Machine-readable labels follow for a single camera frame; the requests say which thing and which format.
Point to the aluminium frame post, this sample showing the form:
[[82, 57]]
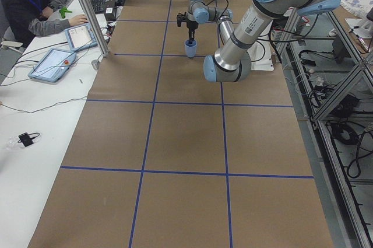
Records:
[[89, 12]]

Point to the seated person dark hoodie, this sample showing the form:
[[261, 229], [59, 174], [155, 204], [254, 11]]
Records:
[[31, 18]]

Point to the brown paper table cover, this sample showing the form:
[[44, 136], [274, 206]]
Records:
[[160, 157]]

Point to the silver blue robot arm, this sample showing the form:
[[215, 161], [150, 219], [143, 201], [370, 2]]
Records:
[[231, 62]]

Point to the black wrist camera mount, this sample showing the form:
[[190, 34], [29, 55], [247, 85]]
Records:
[[182, 18]]

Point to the far blue teach pendant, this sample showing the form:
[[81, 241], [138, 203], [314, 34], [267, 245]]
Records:
[[80, 37]]

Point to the near blue teach pendant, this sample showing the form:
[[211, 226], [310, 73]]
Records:
[[53, 66]]

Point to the small black device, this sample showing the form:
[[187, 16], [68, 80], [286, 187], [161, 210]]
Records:
[[28, 139]]

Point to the green plastic toy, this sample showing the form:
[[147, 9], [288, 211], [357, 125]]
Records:
[[63, 11]]

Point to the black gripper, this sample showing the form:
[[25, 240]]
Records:
[[190, 26]]

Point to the blue teach pendant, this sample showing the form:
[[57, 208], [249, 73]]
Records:
[[80, 37], [53, 66]]

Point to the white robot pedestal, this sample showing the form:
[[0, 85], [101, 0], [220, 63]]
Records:
[[260, 54]]

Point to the blue plastic cup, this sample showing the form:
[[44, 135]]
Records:
[[190, 47]]

